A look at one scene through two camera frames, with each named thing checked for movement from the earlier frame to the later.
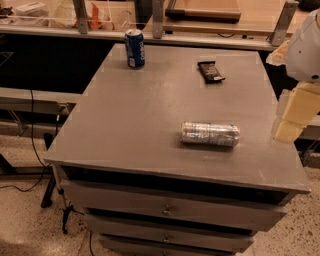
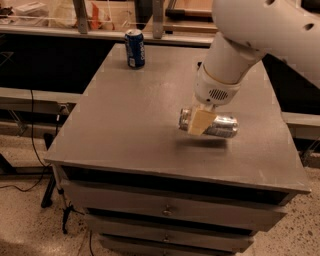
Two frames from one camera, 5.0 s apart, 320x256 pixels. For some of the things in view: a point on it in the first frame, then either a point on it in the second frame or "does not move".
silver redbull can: x=211 y=133 to x=223 y=126
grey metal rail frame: x=216 y=40 does not move
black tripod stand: x=47 y=199 does not move
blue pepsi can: x=135 y=48 does not move
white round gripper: x=305 y=53 to x=213 y=89
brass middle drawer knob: x=166 y=240 does not move
